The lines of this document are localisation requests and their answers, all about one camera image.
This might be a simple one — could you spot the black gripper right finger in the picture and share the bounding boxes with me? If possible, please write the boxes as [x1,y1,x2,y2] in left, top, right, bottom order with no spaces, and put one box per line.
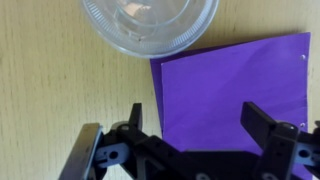
[241,101,320,180]

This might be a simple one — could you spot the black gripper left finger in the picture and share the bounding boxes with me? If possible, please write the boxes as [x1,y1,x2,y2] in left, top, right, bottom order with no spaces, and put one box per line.
[59,102,194,180]

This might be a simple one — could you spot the purple paper folder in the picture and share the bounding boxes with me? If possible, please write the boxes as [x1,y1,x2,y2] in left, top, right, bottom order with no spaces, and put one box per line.
[149,32,312,180]

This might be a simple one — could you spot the clear plastic bowl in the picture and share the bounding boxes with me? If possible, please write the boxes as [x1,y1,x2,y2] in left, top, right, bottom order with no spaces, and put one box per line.
[79,0,220,59]

